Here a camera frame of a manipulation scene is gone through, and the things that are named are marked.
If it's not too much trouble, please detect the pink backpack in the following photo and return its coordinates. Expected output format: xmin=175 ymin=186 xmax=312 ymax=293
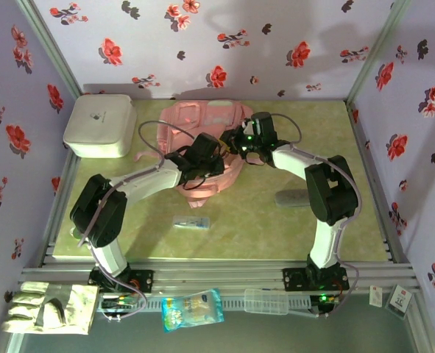
xmin=133 ymin=99 xmax=255 ymax=210

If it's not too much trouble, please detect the clear plastic stationery pack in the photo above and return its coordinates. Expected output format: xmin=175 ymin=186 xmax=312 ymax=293
xmin=171 ymin=215 xmax=211 ymax=231

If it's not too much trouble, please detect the grey pencil case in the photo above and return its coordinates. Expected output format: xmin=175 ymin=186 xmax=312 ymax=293
xmin=275 ymin=189 xmax=310 ymax=210

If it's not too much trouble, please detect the white storage box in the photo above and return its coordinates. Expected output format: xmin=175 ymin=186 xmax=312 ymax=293
xmin=62 ymin=94 xmax=138 ymax=160

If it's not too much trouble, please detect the clear plastic organizer box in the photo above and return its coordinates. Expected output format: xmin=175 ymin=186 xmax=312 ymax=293
xmin=244 ymin=288 xmax=290 ymax=316

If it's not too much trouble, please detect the blue snack bag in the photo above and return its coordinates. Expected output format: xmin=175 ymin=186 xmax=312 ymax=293
xmin=160 ymin=288 xmax=225 ymax=334

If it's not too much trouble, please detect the small white card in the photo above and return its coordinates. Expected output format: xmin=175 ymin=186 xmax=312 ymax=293
xmin=368 ymin=285 xmax=384 ymax=307

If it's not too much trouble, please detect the beige work glove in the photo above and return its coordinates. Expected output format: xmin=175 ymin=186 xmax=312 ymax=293
xmin=1 ymin=281 xmax=100 ymax=335

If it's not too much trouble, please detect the left arm grey cable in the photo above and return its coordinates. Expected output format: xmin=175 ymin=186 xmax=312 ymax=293
xmin=77 ymin=119 xmax=198 ymax=323

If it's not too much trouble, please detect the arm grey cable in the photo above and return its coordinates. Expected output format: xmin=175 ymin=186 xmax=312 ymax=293
xmin=77 ymin=119 xmax=198 ymax=323
xmin=270 ymin=113 xmax=361 ymax=319

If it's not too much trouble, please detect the aluminium base frame rail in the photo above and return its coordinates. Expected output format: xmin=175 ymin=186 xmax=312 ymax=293
xmin=18 ymin=259 xmax=422 ymax=295

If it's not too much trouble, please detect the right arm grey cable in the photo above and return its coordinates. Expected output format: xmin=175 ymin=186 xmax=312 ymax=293
xmin=270 ymin=113 xmax=361 ymax=319

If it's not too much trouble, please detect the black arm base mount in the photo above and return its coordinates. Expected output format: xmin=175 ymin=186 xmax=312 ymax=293
xmin=282 ymin=267 xmax=350 ymax=293
xmin=88 ymin=268 xmax=155 ymax=295

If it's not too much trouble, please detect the grey slotted cable duct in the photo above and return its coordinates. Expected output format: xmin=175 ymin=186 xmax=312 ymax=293
xmin=99 ymin=293 xmax=314 ymax=313

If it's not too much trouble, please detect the aluminium corner post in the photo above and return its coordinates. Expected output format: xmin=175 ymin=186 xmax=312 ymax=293
xmin=16 ymin=0 xmax=84 ymax=96
xmin=345 ymin=0 xmax=411 ymax=104

